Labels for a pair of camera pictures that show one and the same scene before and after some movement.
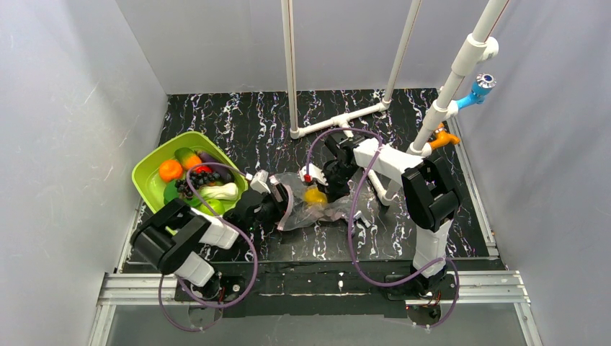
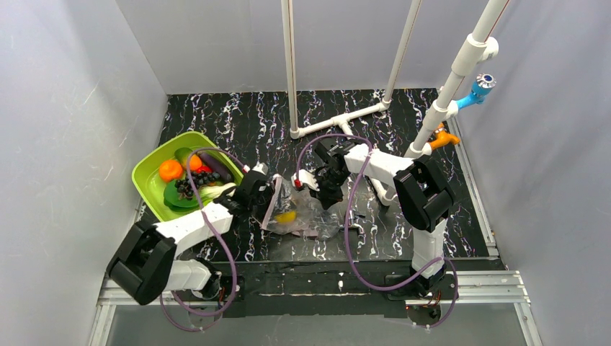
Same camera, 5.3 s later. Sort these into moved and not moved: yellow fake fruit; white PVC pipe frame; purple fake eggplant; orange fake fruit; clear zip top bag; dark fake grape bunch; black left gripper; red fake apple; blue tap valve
Moved: yellow fake fruit; black left gripper; clear zip top bag
Not moved: white PVC pipe frame; purple fake eggplant; dark fake grape bunch; orange fake fruit; red fake apple; blue tap valve
